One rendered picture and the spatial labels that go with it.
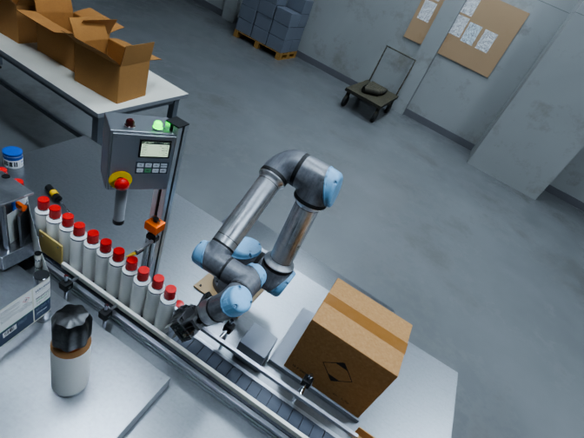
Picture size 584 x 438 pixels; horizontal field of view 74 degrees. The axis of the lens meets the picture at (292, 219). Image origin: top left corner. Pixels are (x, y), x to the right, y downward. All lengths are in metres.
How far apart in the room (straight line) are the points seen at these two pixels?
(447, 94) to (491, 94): 0.69
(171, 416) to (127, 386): 0.16
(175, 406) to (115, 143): 0.77
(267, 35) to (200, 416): 7.14
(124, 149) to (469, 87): 6.99
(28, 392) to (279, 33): 7.10
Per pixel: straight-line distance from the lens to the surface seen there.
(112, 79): 2.74
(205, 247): 1.14
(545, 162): 7.14
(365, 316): 1.34
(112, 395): 1.26
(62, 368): 1.14
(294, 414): 1.34
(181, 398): 1.32
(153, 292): 1.25
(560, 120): 7.00
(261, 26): 7.93
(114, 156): 1.12
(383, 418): 1.55
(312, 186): 1.20
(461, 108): 7.75
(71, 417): 1.24
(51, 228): 1.46
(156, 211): 1.30
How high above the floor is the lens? 2.01
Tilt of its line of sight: 35 degrees down
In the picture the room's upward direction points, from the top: 24 degrees clockwise
